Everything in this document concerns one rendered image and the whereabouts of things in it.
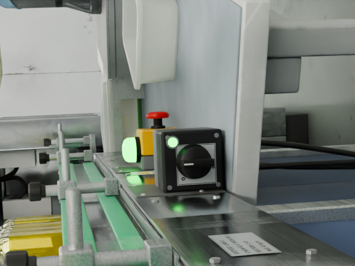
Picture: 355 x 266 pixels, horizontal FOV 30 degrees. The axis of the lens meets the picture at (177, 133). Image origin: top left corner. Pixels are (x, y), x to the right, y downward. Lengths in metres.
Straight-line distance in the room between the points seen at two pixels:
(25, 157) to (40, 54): 2.71
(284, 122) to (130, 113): 1.06
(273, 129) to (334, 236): 1.90
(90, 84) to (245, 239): 4.65
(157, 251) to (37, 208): 2.06
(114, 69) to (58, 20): 3.80
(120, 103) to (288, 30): 0.84
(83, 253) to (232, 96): 0.36
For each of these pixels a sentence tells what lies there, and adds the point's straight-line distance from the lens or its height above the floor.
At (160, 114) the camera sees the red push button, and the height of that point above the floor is 0.79.
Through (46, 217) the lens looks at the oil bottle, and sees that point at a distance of 1.49.
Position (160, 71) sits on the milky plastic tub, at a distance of 1.18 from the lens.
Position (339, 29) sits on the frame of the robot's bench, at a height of 0.61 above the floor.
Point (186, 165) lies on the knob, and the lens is 0.82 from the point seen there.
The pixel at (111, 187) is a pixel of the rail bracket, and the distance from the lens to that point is 0.98.
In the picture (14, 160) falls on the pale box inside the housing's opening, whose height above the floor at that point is 1.13.
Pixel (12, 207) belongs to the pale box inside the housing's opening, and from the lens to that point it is 2.58.
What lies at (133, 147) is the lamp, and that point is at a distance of 1.14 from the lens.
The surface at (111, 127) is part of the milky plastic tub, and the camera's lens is 1.62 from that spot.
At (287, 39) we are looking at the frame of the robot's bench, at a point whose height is 0.68.
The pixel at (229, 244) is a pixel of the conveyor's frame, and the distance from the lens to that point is 0.55.
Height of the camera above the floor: 0.96
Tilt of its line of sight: 10 degrees down
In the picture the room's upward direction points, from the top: 93 degrees counter-clockwise
